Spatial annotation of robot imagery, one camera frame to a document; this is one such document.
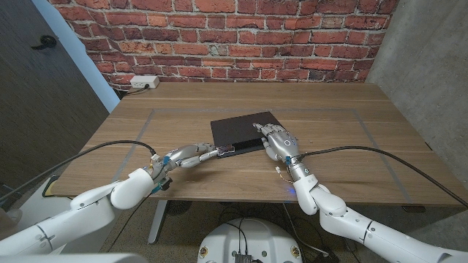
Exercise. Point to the dark wooden door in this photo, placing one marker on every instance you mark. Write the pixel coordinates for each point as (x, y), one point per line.
(36, 109)

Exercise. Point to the black laptop with stickers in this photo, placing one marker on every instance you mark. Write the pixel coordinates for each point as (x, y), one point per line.
(237, 129)

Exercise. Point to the black power adapter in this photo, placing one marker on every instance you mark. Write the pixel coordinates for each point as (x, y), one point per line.
(327, 257)

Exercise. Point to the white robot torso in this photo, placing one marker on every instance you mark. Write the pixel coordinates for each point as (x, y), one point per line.
(73, 259)

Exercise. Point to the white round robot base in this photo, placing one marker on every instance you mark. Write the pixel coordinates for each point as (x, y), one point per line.
(256, 237)

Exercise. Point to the white table leg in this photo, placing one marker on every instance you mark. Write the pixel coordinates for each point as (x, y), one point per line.
(158, 223)

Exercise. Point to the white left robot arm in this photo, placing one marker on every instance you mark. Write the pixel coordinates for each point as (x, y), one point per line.
(91, 212)

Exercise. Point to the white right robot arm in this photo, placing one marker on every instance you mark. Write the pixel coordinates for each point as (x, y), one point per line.
(347, 219)

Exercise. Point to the white power strip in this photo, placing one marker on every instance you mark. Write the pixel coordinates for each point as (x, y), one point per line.
(144, 81)

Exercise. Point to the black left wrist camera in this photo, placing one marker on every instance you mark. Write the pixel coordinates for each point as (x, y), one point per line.
(165, 183)

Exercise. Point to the grey finned module on base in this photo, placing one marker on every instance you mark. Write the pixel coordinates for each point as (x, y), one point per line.
(243, 258)

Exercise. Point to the red brick printed backdrop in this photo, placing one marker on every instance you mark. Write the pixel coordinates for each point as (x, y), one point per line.
(219, 36)

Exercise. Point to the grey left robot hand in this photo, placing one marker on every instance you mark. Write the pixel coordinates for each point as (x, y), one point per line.
(186, 151)

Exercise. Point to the round black floor fan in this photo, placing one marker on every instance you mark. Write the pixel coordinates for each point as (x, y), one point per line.
(178, 207)

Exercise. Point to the white shoe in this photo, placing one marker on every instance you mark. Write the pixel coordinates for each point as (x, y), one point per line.
(14, 215)

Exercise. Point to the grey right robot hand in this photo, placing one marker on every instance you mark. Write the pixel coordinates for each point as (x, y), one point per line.
(283, 144)

